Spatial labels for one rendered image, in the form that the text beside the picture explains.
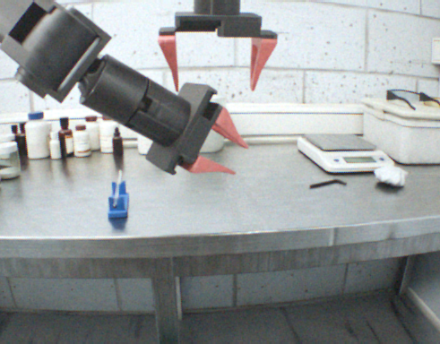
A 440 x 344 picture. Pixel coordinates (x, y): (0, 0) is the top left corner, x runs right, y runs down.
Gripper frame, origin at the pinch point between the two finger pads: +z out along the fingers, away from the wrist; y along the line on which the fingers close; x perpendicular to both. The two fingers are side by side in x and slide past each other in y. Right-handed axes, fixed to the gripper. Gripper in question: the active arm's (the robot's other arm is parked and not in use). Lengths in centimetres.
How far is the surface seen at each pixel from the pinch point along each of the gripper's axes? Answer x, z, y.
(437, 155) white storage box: -10, 67, -29
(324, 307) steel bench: -45, 102, 30
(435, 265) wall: -19, 122, -4
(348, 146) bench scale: -25, 47, -19
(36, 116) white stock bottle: -72, -16, 12
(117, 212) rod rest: -20.6, -1.8, 16.3
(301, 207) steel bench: -8.8, 24.1, 1.3
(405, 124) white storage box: -16, 54, -30
